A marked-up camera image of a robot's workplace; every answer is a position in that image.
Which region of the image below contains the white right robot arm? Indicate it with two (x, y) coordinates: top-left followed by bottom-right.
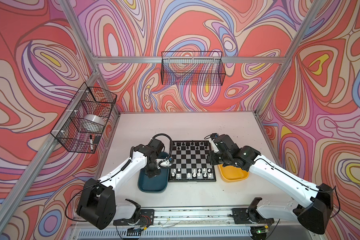
(206, 133), (336, 235)

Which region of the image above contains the black wire basket left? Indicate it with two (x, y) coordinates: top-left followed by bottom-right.
(51, 83), (117, 154)

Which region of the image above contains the black white chess board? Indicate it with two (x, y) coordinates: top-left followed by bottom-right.
(168, 140), (216, 182)

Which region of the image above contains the black wire basket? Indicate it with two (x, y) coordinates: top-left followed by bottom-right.
(51, 83), (117, 154)
(161, 50), (226, 86)

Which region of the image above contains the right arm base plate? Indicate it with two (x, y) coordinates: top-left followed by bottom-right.
(229, 208), (275, 225)

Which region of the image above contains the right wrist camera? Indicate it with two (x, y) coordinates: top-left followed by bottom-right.
(209, 133), (220, 148)

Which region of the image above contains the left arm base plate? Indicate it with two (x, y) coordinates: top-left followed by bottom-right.
(113, 209), (155, 227)

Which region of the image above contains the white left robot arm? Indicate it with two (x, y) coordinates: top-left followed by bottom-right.
(76, 139), (165, 230)

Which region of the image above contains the yellow plastic tray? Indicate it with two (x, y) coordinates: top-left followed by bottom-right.
(218, 165), (249, 183)

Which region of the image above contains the teal plastic tray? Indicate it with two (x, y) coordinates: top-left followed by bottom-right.
(138, 168), (170, 194)

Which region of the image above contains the black marker pen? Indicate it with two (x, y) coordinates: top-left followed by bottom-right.
(90, 135), (94, 152)

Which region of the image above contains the black wire basket back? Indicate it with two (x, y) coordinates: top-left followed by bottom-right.
(161, 50), (226, 86)

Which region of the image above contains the silver tape roll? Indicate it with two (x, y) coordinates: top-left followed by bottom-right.
(84, 114), (106, 126)

